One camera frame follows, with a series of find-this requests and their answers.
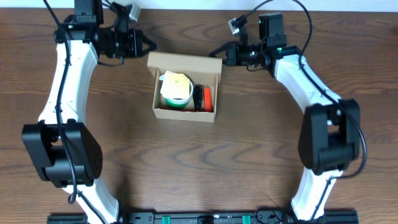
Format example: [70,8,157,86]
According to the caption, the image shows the brown cardboard box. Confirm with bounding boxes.
[147,52,222,123]

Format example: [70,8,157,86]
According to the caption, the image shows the yellow white sticky note pad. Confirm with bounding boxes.
[159,71,191,99]

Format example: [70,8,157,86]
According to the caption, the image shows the green tape roll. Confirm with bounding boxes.
[165,98,190,109]

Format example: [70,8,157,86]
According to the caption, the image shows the white tape roll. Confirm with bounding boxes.
[165,82,193,106]

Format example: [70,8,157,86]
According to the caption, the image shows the red box cutter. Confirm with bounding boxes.
[160,107,197,112]

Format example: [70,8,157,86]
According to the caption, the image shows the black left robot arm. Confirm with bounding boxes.
[22,0,157,223]

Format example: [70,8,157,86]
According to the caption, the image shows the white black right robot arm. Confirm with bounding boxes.
[209,13,360,223]

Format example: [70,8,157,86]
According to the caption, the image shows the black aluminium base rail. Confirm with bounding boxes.
[46,209,360,224]

